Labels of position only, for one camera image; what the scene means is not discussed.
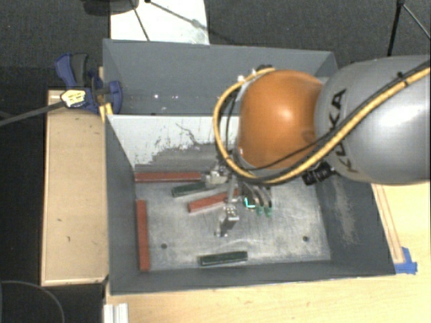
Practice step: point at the dark green flat block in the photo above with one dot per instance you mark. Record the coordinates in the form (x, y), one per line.
(187, 189)
(222, 258)

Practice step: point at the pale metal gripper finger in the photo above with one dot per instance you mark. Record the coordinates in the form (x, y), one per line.
(231, 214)
(218, 177)

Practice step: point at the grey metal bin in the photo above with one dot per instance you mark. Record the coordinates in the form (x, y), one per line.
(188, 79)

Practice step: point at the black cylinder on white bracket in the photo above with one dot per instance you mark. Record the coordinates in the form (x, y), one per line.
(316, 174)

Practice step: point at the red-brown flat block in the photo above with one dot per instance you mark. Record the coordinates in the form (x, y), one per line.
(205, 205)
(143, 237)
(165, 177)

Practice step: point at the pale wood flat board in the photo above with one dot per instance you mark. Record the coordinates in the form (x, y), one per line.
(74, 187)

